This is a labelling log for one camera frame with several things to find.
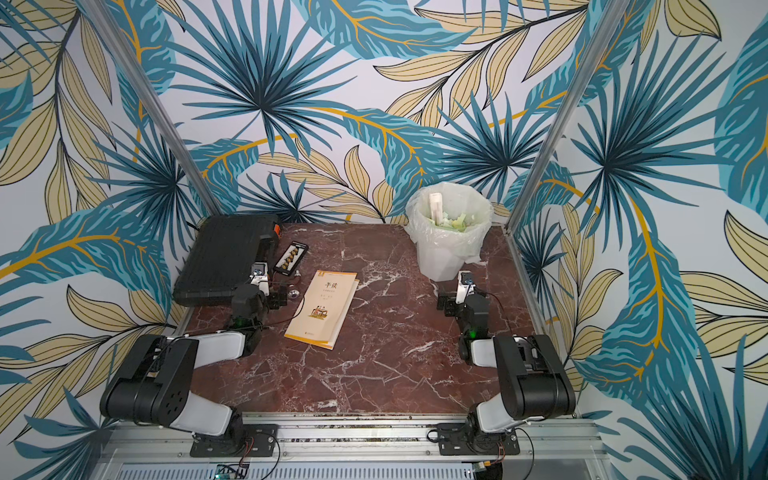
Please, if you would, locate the orange children's book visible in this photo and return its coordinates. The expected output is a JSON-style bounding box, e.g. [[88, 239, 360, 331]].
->
[[284, 270, 359, 350]]

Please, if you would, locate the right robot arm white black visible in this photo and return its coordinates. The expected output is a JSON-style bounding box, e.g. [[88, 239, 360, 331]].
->
[[428, 293, 576, 456]]

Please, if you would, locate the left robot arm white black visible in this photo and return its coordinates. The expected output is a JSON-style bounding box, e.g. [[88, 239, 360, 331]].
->
[[100, 282, 288, 457]]

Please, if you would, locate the black plastic tool case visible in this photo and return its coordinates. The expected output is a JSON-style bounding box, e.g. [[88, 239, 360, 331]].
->
[[172, 213, 281, 307]]

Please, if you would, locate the white trash bin with bag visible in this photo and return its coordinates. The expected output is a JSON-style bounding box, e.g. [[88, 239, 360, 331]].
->
[[405, 182, 494, 282]]

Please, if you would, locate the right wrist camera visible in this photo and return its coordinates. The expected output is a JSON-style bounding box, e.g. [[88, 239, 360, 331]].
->
[[456, 270, 475, 304]]

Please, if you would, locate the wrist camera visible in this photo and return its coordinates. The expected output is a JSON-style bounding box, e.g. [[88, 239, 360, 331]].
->
[[456, 270, 475, 304], [250, 261, 270, 296]]

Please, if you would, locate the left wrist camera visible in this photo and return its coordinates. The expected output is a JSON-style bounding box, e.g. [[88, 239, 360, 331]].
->
[[250, 261, 270, 296]]

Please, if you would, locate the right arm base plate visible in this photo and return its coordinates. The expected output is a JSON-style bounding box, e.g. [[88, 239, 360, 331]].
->
[[427, 423, 520, 457]]

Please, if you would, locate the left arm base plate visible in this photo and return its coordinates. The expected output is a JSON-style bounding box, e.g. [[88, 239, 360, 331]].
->
[[190, 424, 279, 458]]

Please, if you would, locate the aluminium rail frame front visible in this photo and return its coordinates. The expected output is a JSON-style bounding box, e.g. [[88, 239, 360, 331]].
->
[[91, 413, 617, 479]]

